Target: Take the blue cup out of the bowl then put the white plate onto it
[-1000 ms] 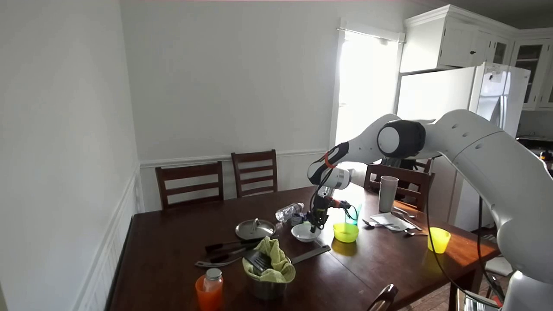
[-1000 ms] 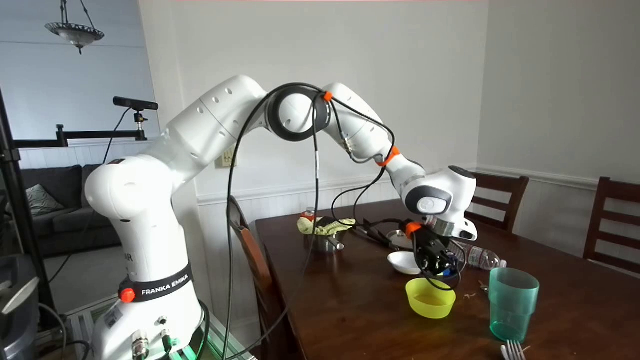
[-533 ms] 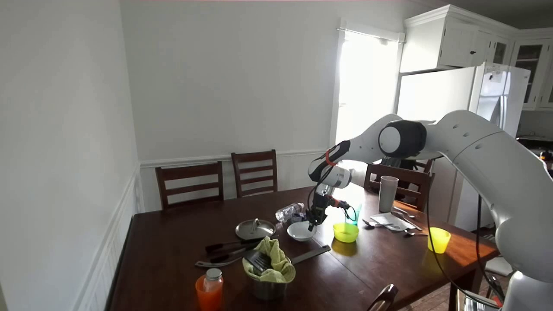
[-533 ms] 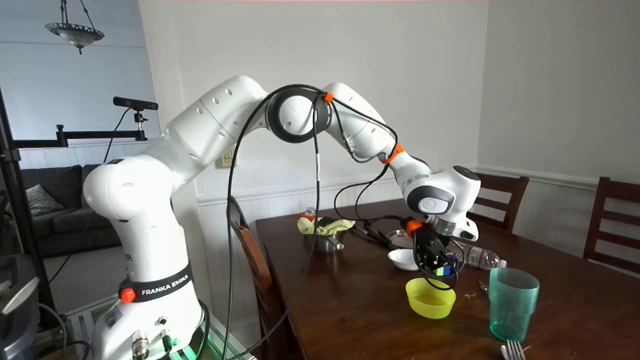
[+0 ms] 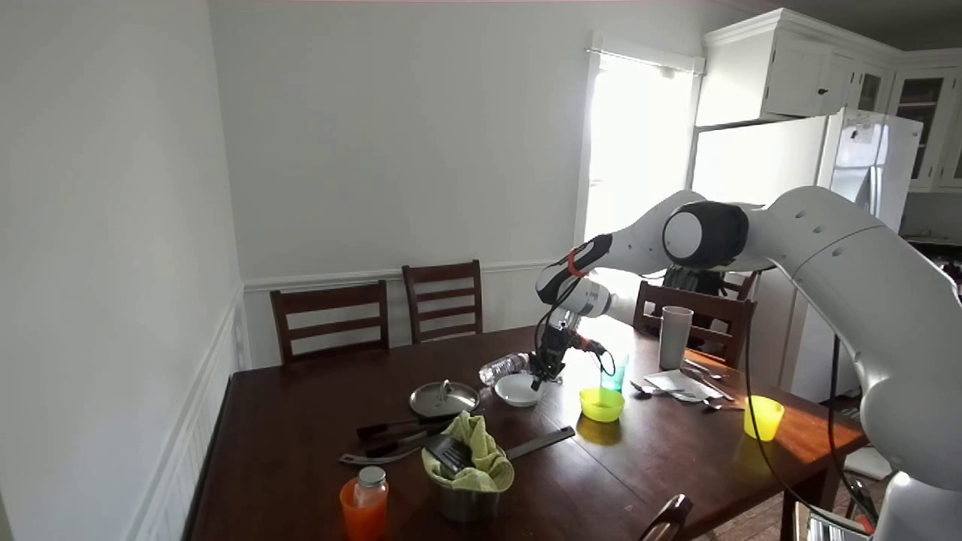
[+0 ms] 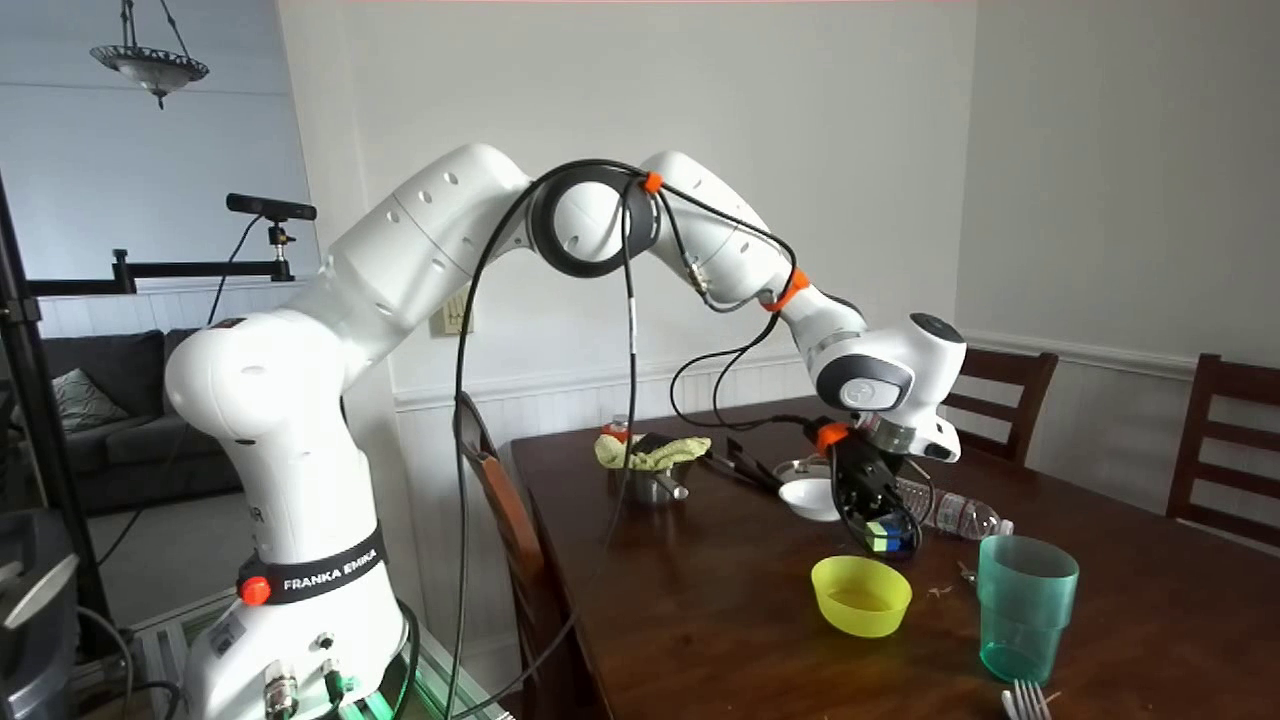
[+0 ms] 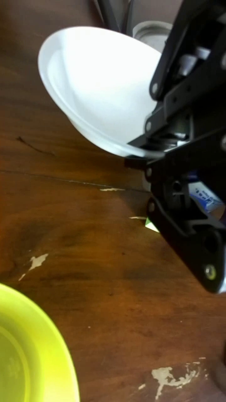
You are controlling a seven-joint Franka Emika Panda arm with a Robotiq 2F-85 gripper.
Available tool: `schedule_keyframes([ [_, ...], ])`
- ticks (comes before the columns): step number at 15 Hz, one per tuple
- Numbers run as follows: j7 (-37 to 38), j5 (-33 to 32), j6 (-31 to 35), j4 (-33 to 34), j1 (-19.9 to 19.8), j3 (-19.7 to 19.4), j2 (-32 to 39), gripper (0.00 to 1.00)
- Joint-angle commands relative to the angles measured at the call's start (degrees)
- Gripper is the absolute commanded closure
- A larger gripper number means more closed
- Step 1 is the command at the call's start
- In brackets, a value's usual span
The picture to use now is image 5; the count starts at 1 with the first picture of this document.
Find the metal pot lid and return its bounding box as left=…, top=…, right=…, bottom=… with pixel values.
left=409, top=379, right=480, bottom=419

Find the black bag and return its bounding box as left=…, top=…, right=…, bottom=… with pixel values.
left=661, top=265, right=731, bottom=298

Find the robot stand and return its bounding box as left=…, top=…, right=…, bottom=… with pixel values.
left=794, top=501, right=877, bottom=541

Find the tall grey cup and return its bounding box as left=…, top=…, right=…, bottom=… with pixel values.
left=659, top=306, right=694, bottom=370

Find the dark shiny handle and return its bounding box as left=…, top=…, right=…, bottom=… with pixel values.
left=639, top=494, right=694, bottom=541

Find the blue cup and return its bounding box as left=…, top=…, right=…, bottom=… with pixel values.
left=600, top=353, right=629, bottom=393

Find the black-handled knife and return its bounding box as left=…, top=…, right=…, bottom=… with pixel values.
left=356, top=415, right=456, bottom=442

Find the yellow-green bowl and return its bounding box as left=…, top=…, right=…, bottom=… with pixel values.
left=579, top=387, right=625, bottom=423

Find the window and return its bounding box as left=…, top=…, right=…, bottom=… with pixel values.
left=574, top=32, right=706, bottom=249

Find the orange cup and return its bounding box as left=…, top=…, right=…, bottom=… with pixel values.
left=340, top=479, right=389, bottom=541

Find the green cloth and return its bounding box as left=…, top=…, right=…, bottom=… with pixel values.
left=421, top=411, right=516, bottom=493

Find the clear plastic water bottle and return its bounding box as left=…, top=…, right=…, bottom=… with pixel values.
left=479, top=352, right=531, bottom=387

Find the metal table knife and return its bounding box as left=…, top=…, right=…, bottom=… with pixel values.
left=680, top=367, right=736, bottom=402

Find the row of white wall cabinets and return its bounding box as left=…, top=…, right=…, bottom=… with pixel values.
left=694, top=8, right=962, bottom=193

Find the dark wooden chair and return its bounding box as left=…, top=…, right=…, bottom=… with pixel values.
left=401, top=259, right=484, bottom=346
left=269, top=280, right=391, bottom=366
left=633, top=280, right=758, bottom=370

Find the metal pot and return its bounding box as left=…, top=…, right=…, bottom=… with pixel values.
left=428, top=481, right=503, bottom=524

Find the white plate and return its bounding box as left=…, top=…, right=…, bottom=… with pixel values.
left=495, top=373, right=545, bottom=408

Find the white paper napkin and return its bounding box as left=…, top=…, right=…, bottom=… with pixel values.
left=644, top=369, right=724, bottom=403

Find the yellow cup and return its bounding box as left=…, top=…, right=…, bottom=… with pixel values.
left=743, top=395, right=785, bottom=442

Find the black spatula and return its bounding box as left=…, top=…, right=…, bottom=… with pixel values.
left=423, top=426, right=576, bottom=476

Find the white refrigerator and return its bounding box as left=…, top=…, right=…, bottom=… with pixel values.
left=690, top=108, right=924, bottom=404

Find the small bottle with silver cap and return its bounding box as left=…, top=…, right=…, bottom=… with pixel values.
left=353, top=466, right=389, bottom=509

